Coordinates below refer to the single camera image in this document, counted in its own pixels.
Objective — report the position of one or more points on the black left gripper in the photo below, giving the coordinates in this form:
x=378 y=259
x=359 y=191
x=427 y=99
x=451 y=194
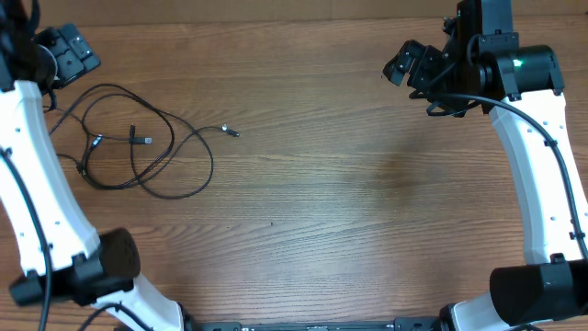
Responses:
x=75 y=54

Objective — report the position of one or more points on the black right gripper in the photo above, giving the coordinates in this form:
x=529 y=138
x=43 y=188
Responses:
x=426 y=64

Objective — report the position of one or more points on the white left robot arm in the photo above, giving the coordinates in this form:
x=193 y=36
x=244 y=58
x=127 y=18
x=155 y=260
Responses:
x=62 y=255

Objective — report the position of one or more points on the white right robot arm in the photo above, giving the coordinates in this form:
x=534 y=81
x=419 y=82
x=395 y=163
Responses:
x=521 y=89

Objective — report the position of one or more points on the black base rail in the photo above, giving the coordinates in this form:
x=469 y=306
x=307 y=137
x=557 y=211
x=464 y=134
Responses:
x=367 y=324

